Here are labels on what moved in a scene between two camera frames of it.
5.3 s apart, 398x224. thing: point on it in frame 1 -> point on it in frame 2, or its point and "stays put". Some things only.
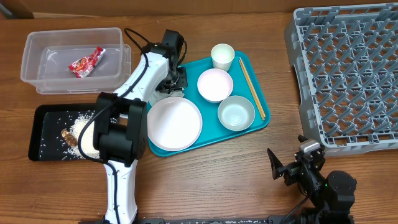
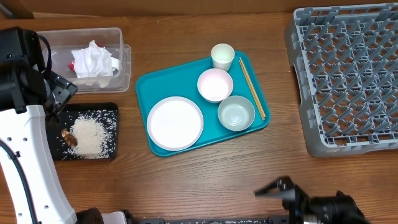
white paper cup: [222, 55] stays put
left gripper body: [176, 79] -> [62, 90]
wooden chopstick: [252, 87] stays put
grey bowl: [236, 113] stays put
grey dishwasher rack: [345, 60] stays put
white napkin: [157, 96] -> [94, 61]
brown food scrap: [71, 140] stays put
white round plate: [174, 124] stays put
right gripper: [290, 170] -> [293, 195]
